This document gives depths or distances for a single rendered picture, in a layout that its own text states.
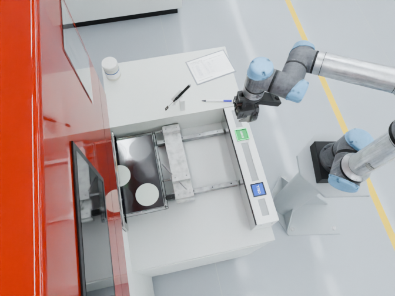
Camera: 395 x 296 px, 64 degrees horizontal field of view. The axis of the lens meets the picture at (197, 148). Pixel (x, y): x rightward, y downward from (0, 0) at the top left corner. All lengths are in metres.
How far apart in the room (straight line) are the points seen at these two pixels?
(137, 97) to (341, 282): 1.76
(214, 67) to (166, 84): 0.25
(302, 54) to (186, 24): 2.14
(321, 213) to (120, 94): 1.62
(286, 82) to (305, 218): 1.52
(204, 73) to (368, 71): 0.77
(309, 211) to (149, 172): 1.36
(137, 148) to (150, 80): 0.34
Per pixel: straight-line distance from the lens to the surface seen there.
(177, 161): 1.47
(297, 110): 2.74
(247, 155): 1.42
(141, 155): 1.47
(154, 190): 1.41
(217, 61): 1.64
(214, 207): 1.47
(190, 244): 1.44
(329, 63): 1.11
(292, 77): 1.05
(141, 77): 1.60
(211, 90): 1.54
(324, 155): 1.55
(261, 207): 1.36
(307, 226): 2.41
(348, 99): 2.96
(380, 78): 1.12
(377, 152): 1.18
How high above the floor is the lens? 2.25
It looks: 67 degrees down
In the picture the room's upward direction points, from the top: 3 degrees clockwise
